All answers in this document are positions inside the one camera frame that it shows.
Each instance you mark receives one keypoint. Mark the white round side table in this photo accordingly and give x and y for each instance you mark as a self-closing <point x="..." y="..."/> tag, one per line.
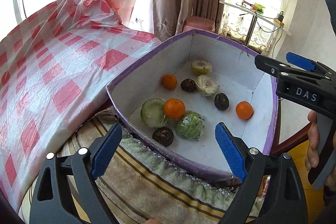
<point x="250" y="27"/>

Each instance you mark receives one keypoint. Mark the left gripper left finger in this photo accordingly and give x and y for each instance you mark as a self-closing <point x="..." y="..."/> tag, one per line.
<point x="52" y="199"/>

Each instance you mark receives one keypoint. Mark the pink plastic stool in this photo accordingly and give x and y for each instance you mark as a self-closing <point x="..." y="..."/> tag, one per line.
<point x="199" y="23"/>

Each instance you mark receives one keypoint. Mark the white box purple trim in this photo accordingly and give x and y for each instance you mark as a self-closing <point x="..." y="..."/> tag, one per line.
<point x="233" y="69"/>

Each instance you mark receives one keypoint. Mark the wrapped pale green fruit half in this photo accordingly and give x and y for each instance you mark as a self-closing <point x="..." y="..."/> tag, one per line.
<point x="152" y="113"/>

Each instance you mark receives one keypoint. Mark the green item on table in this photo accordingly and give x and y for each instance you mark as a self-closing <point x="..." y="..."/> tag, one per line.
<point x="258" y="7"/>

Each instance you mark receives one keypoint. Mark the halved pear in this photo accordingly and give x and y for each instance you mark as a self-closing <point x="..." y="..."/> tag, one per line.
<point x="206" y="86"/>

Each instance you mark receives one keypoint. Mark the dark mangosteen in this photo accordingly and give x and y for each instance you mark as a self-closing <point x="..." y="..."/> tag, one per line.
<point x="188" y="85"/>
<point x="221" y="102"/>
<point x="163" y="136"/>

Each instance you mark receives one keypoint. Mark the orange tangerine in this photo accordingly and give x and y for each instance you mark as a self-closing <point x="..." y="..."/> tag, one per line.
<point x="244" y="110"/>
<point x="169" y="82"/>
<point x="174" y="108"/>

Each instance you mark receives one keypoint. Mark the red white checkered tablecloth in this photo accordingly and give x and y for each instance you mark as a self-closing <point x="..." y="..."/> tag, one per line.
<point x="55" y="66"/>

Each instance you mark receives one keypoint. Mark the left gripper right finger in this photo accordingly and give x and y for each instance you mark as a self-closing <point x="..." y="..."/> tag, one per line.
<point x="284" y="201"/>

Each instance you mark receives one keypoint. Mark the striped sofa towel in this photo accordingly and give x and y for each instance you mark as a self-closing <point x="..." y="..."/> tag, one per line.
<point x="140" y="185"/>

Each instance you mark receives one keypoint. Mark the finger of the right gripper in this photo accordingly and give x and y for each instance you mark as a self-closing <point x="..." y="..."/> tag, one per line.
<point x="301" y="62"/>
<point x="279" y="70"/>

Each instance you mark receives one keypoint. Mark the halved pear far corner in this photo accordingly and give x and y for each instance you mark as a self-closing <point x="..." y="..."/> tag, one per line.
<point x="201" y="67"/>

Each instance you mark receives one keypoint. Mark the wrapped green kiwi half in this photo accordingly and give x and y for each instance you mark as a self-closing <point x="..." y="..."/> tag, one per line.
<point x="190" y="126"/>

